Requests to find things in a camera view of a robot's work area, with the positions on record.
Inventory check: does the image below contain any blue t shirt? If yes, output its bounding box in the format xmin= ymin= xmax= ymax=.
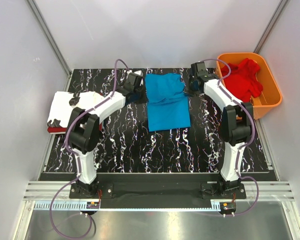
xmin=145 ymin=73 xmax=191 ymax=132

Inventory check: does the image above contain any bright red t shirt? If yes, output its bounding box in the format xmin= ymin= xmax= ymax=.
xmin=224 ymin=58 xmax=263 ymax=102

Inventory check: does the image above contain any orange plastic basket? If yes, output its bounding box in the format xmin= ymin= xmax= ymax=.
xmin=216 ymin=52 xmax=282 ymax=120

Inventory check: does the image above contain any dark red t shirt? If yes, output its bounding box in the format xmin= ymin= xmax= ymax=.
xmin=46 ymin=93 xmax=108 ymax=135

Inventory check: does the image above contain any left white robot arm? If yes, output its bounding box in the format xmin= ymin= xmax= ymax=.
xmin=64 ymin=70 xmax=146 ymax=196

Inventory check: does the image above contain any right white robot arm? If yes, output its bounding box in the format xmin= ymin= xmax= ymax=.
xmin=187 ymin=61 xmax=256 ymax=197

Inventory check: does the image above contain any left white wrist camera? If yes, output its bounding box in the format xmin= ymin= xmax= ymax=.
xmin=133 ymin=70 xmax=144 ymax=77

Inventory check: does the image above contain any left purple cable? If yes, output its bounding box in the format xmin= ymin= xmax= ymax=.
xmin=48 ymin=58 xmax=130 ymax=238

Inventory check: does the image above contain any left aluminium frame post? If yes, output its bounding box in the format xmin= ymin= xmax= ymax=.
xmin=25 ymin=0 xmax=72 ymax=77

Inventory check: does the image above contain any aluminium frame post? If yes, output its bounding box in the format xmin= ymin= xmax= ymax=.
xmin=253 ymin=0 xmax=290 ymax=54
xmin=25 ymin=0 xmax=72 ymax=77

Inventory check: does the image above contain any right aluminium frame post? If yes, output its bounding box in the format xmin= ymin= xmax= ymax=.
xmin=253 ymin=0 xmax=290 ymax=54

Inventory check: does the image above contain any grey slotted cable duct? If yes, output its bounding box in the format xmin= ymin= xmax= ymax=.
xmin=34 ymin=200 xmax=237 ymax=213

